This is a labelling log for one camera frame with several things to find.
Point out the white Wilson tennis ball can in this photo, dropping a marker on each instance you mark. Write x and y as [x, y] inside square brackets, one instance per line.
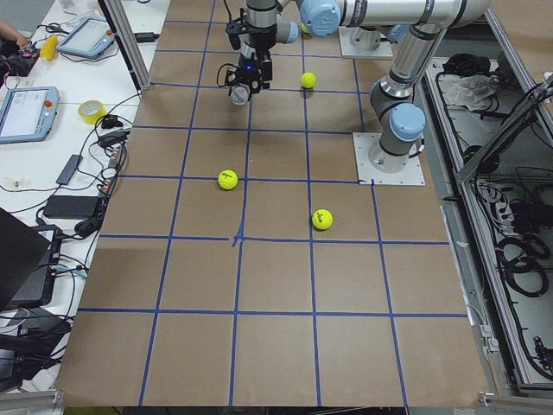
[239, 94]

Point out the yellow tennis ball centre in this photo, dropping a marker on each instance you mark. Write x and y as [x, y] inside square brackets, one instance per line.
[308, 80]

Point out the grey usb hub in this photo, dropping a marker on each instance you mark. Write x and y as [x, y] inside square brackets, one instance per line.
[69, 169]

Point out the teach pendant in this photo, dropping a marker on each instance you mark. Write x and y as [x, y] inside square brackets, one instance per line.
[88, 40]
[27, 114]

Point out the teach pendant far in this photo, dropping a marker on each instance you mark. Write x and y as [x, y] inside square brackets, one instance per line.
[88, 40]

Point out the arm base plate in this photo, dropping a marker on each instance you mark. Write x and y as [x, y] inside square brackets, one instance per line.
[375, 167]
[383, 52]

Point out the yellow tennis ball upper left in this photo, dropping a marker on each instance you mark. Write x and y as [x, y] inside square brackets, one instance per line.
[228, 179]

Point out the black laptop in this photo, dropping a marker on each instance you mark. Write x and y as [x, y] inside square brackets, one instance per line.
[28, 257]

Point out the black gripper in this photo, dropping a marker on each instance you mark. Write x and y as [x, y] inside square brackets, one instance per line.
[251, 59]

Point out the yellow tape roll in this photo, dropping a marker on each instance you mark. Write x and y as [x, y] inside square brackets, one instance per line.
[91, 111]

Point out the teach pendant near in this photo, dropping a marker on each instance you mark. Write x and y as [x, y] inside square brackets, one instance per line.
[27, 114]

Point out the aluminium frame post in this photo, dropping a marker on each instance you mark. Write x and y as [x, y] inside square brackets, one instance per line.
[118, 21]

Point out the black power adapter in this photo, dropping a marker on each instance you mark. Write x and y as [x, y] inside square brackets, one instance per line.
[71, 207]

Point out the yellow tennis ball lower left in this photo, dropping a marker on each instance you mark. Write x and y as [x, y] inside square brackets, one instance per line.
[322, 219]

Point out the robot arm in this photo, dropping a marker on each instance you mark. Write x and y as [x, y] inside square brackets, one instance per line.
[260, 25]
[368, 38]

